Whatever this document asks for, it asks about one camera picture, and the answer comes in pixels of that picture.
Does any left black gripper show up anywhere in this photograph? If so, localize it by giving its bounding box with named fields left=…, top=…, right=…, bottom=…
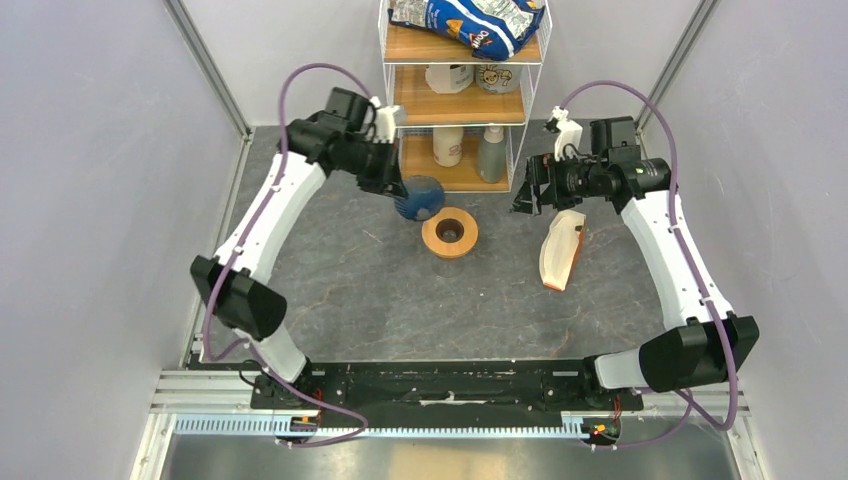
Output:
left=335, top=136, right=408, bottom=201

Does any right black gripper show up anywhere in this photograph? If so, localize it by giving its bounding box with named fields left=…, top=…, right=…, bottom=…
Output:
left=507, top=151, right=607, bottom=216

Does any blue ribbed coffee dripper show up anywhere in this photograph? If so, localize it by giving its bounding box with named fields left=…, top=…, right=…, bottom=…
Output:
left=394, top=175, right=446, bottom=222

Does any round wooden dripper stand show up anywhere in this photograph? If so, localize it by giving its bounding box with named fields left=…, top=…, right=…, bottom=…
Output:
left=421, top=207, right=480, bottom=260

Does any white wire wooden shelf rack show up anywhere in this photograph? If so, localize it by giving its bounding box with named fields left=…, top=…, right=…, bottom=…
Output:
left=378, top=1, right=552, bottom=193

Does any clear glass carafe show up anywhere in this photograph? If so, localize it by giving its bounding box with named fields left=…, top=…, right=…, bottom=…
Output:
left=433, top=257, right=466, bottom=278

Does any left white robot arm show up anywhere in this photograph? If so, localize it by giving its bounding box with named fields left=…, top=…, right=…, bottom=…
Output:
left=190, top=88, right=407, bottom=409

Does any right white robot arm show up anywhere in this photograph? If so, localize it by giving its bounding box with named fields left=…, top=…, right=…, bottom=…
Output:
left=512, top=108, right=760, bottom=409

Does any white coffee filter stack holder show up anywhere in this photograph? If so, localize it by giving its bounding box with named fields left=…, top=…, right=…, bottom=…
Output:
left=539, top=210, right=586, bottom=292

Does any grey green spray bottle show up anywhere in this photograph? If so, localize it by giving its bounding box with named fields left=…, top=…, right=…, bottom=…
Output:
left=476, top=126, right=506, bottom=184

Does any white small bottle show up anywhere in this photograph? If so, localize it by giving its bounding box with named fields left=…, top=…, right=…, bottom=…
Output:
left=432, top=127, right=464, bottom=168

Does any white plastic jug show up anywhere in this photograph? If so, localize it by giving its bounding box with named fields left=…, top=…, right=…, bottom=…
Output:
left=425, top=64, right=475, bottom=94

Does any blue chips bag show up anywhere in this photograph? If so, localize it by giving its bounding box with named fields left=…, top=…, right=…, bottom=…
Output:
left=387, top=0, right=546, bottom=62

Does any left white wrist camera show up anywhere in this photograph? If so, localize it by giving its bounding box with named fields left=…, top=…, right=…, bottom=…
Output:
left=369, top=96, right=407, bottom=144

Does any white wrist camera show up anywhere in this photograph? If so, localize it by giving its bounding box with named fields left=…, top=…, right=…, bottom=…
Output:
left=544, top=106, right=583, bottom=161
left=369, top=96, right=407, bottom=144

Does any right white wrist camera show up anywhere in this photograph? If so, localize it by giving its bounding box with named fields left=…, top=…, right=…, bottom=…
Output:
left=544, top=106, right=583, bottom=161

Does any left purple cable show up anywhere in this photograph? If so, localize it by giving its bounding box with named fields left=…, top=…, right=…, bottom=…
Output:
left=201, top=62, right=374, bottom=450

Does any purple cable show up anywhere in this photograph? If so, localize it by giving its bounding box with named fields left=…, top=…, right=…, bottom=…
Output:
left=201, top=62, right=374, bottom=450
left=560, top=80, right=741, bottom=452

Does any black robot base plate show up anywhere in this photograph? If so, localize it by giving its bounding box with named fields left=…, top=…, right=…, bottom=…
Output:
left=250, top=357, right=644, bottom=432

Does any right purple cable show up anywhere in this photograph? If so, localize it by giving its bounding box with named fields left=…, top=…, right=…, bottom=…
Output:
left=560, top=80, right=741, bottom=452

